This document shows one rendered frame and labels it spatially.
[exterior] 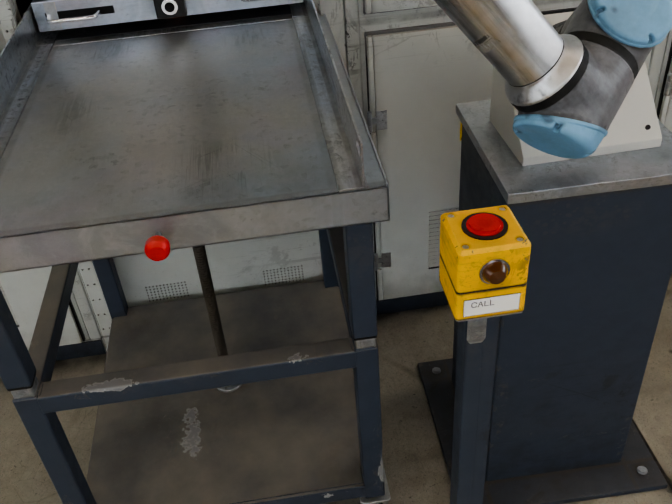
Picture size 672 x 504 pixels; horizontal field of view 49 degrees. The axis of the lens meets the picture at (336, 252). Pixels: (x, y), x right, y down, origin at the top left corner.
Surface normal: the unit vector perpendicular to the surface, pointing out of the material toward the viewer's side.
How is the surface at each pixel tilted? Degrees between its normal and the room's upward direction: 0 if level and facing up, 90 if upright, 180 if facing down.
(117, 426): 0
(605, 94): 66
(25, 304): 90
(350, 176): 0
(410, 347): 0
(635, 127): 45
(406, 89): 90
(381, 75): 90
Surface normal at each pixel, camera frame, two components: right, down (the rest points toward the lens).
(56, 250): 0.14, 0.59
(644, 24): 0.13, -0.25
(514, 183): -0.07, -0.80
